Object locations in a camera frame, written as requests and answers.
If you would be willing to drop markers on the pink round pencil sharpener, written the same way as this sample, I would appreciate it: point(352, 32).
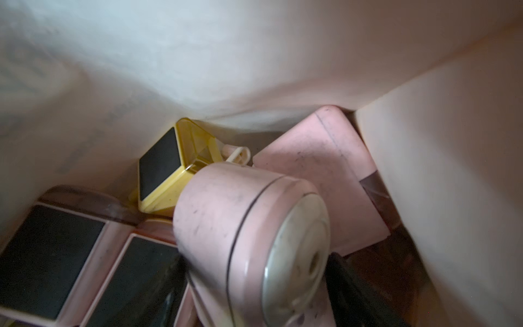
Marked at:
point(255, 242)

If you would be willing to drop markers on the cream tote bag green handles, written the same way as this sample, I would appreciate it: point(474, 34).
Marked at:
point(434, 87)

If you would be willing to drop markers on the pink square pencil sharpener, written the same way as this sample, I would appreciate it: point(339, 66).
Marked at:
point(325, 149)

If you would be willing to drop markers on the yellow black square sharpener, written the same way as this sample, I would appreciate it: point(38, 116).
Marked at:
point(168, 166)

